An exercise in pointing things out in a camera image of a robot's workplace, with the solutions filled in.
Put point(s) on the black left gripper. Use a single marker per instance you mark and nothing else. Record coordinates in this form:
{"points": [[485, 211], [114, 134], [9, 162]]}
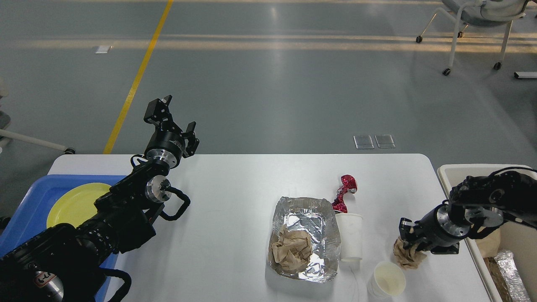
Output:
{"points": [[169, 144]]}

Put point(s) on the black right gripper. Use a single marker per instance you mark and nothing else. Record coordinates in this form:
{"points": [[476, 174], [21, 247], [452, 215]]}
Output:
{"points": [[435, 232]]}

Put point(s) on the brown paper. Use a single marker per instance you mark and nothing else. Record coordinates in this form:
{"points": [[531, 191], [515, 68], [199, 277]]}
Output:
{"points": [[407, 258]]}

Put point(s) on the white paper cup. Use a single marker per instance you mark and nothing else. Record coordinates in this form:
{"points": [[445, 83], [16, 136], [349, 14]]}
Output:
{"points": [[387, 280]]}

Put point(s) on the red snack wrapper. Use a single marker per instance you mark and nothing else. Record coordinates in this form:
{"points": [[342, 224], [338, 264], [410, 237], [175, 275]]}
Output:
{"points": [[348, 185]]}

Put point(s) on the brown paper bag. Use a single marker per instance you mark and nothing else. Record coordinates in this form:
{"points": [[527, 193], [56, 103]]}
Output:
{"points": [[489, 246]]}

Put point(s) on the yellow plate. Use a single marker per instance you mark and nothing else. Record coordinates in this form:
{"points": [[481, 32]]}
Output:
{"points": [[77, 205]]}

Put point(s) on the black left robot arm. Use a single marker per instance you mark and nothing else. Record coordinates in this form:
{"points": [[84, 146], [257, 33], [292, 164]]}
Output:
{"points": [[125, 215]]}

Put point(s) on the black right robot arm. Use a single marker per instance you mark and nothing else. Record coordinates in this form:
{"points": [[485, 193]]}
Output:
{"points": [[474, 209]]}

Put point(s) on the clear plastic cup lying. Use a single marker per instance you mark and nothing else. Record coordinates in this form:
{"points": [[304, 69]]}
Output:
{"points": [[350, 227]]}

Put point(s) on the aluminium foil tray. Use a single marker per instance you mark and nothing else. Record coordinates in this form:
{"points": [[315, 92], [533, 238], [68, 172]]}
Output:
{"points": [[317, 217]]}

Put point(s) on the floor outlet plate right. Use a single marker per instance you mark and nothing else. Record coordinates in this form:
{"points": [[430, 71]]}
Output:
{"points": [[385, 141]]}

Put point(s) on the floor outlet plate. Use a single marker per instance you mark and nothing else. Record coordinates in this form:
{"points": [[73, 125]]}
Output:
{"points": [[102, 49], [385, 141], [363, 142]]}

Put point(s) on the floor outlet plate left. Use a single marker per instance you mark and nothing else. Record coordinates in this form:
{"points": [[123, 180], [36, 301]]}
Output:
{"points": [[102, 49]]}

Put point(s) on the white plastic bin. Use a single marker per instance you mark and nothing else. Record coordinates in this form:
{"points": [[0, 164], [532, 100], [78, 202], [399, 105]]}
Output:
{"points": [[521, 240]]}

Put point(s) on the crumpled brown paper ball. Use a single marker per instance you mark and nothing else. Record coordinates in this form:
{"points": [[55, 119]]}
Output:
{"points": [[292, 250]]}

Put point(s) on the foil item in bin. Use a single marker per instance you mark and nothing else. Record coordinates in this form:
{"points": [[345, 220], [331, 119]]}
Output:
{"points": [[506, 277]]}

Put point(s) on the blue plastic tray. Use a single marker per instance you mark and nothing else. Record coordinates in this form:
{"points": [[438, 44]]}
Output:
{"points": [[37, 201]]}

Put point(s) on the white chair base left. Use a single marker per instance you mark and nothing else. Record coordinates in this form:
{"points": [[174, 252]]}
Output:
{"points": [[7, 136]]}

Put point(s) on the white object far right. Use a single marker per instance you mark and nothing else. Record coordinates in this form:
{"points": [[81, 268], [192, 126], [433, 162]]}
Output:
{"points": [[525, 75]]}

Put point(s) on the grey office chair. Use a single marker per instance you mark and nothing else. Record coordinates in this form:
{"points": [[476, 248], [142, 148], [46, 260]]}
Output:
{"points": [[478, 13]]}

